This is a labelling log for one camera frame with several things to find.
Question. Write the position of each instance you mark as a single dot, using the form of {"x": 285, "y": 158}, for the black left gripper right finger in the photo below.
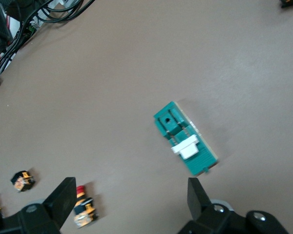
{"x": 197, "y": 197}

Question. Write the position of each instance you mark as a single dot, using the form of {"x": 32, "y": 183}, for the orange black contact block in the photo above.
{"x": 23, "y": 181}

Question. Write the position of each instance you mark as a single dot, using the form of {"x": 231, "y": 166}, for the red emergency stop orange block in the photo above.
{"x": 88, "y": 209}

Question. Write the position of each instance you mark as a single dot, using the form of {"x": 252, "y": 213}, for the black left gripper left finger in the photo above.
{"x": 66, "y": 195}

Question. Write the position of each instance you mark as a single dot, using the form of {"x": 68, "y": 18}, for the black selector switch orange block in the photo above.
{"x": 291, "y": 3}

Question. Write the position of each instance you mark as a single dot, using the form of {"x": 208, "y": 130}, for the green load switch white lever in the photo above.
{"x": 200, "y": 156}

